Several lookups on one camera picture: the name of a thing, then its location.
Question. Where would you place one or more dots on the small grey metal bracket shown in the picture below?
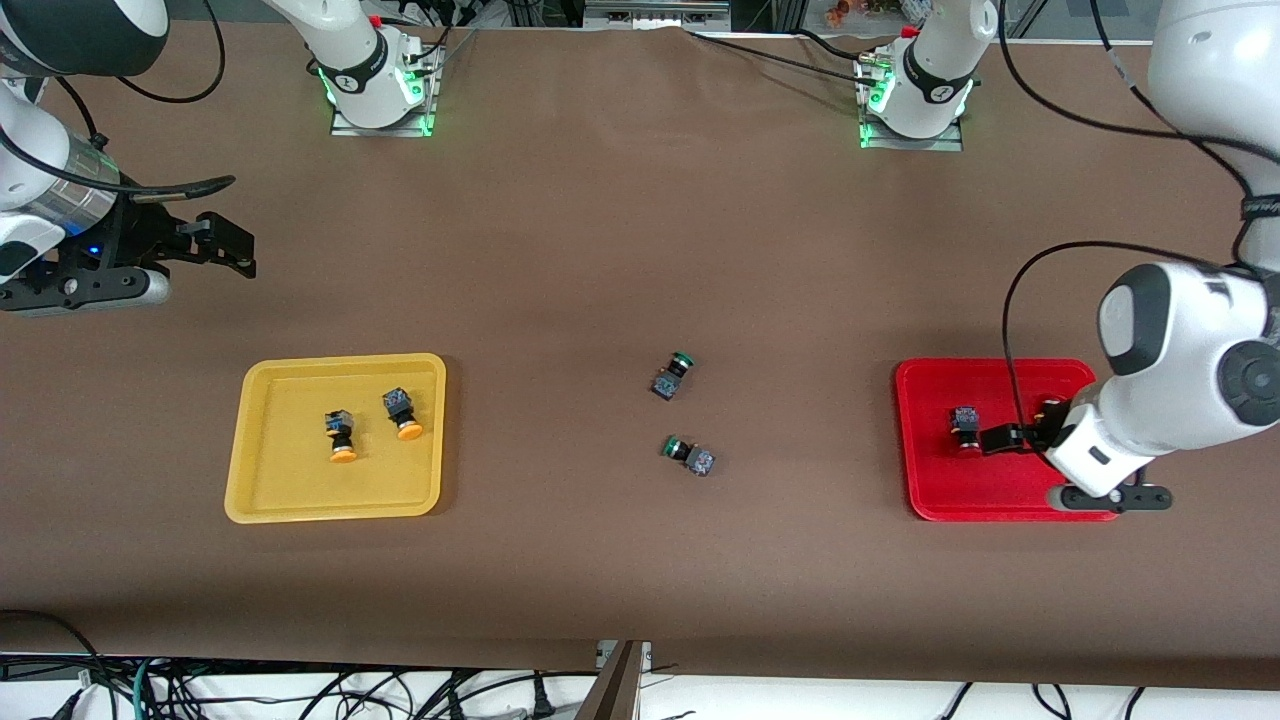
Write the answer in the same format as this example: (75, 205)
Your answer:
(603, 655)

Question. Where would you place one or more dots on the yellow plastic tray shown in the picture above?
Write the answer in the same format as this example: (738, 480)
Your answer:
(300, 490)

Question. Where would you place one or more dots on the green push button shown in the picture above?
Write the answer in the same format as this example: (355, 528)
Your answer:
(666, 384)
(700, 462)

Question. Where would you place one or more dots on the silver power strip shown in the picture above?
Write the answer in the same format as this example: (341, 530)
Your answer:
(650, 15)

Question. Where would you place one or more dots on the red push button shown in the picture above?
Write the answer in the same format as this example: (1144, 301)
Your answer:
(1052, 405)
(965, 420)

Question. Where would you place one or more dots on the brown table cover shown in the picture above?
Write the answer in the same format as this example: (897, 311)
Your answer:
(640, 250)

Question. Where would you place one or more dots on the orange background object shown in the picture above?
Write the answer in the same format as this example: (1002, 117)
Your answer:
(845, 12)

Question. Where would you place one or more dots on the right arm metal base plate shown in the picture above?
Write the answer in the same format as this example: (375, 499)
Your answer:
(430, 120)

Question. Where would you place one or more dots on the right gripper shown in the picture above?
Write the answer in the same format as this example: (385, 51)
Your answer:
(138, 238)

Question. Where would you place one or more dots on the black power plug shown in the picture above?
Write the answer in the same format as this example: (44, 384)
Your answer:
(543, 705)

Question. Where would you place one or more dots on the red plastic tray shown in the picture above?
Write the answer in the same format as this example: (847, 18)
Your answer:
(1000, 490)

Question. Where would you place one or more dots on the yellow push button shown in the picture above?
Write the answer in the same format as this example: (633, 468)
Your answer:
(398, 403)
(340, 425)

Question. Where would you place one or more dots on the wooden post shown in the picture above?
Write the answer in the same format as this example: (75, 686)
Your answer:
(615, 695)

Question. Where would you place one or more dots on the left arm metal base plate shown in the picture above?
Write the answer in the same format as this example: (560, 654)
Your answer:
(950, 143)

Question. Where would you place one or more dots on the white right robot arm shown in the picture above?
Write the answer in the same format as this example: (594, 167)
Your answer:
(350, 60)

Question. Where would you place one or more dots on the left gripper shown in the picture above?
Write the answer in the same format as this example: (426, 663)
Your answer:
(1046, 423)

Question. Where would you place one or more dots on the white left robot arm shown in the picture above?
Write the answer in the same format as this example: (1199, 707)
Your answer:
(1200, 330)

